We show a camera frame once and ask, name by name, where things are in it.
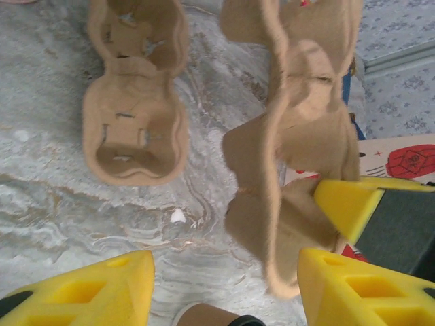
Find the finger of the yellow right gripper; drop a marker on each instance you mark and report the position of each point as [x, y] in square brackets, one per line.
[346, 207]

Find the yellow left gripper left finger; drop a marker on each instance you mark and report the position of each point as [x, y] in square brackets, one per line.
[85, 295]

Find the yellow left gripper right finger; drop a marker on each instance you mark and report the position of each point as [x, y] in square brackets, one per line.
[357, 295]

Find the brown paper coffee cup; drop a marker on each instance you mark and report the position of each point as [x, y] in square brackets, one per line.
[204, 316]

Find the brown pulp cup carrier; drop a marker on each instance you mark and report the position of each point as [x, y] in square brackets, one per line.
[306, 85]
[136, 85]

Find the white paper bag red prints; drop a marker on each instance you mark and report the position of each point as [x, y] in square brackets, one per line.
[408, 159]

